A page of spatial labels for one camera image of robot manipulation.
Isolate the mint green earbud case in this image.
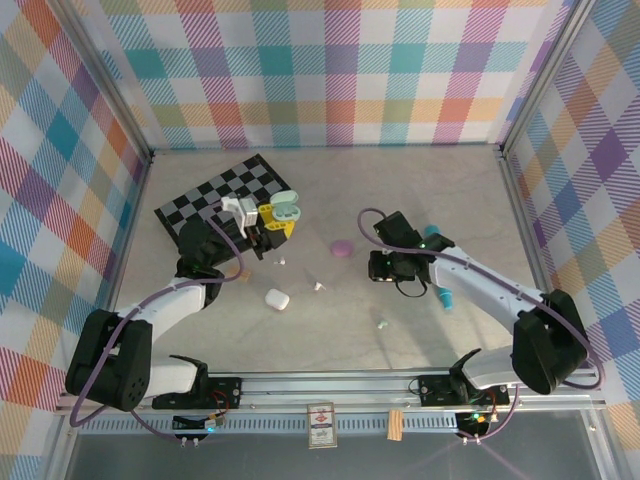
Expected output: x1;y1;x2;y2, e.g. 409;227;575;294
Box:
269;189;304;222

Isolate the white earbud case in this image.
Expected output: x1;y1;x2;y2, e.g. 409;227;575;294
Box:
264;288;291;312

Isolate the black and grey chessboard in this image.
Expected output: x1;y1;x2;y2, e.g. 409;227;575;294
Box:
153;154;296;261

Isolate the teal marker pen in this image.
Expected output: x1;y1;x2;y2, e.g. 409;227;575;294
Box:
423;224;455;312

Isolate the small black controller board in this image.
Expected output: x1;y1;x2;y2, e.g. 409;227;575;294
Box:
172;412;225;432
455;408;496;435

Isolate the playing card box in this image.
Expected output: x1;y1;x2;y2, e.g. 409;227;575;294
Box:
306;402;337;450

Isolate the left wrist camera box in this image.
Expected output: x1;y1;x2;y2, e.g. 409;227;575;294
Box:
220;196;259;239

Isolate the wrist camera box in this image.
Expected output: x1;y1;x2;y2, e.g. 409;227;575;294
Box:
220;196;259;239
368;250;401;284

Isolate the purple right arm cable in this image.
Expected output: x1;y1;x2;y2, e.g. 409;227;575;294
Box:
357;207;609;444

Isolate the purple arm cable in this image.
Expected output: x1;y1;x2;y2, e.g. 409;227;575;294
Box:
357;207;609;444
67;202;249;444

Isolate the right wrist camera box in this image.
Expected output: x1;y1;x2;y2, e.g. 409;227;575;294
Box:
368;250;401;284

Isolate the thin black cable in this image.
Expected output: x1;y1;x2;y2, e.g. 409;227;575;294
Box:
397;277;430;300

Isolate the aluminium side rail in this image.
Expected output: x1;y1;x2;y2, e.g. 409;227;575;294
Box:
497;149;606;386

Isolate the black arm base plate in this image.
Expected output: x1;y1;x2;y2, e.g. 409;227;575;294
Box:
417;373;512;407
152;376;245;410

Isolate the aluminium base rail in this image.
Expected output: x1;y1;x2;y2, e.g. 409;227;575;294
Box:
57;372;609;446

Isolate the aluminium corner post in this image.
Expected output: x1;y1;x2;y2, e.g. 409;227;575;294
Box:
63;0;154;161
497;0;599;159

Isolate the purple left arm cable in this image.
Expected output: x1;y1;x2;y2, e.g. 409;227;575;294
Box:
67;202;249;444

